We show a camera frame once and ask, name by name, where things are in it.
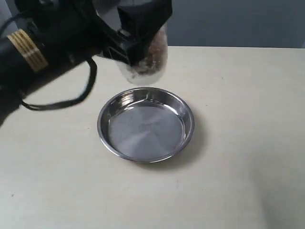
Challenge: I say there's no round stainless steel dish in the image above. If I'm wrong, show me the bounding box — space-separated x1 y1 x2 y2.
97 87 195 164

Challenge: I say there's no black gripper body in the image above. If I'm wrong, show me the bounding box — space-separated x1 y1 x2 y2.
59 0 143 66

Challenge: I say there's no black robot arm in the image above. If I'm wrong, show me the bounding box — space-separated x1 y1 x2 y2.
0 0 173 121

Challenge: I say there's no clear plastic shaker bottle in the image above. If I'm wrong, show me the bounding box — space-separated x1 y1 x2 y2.
90 0 169 85

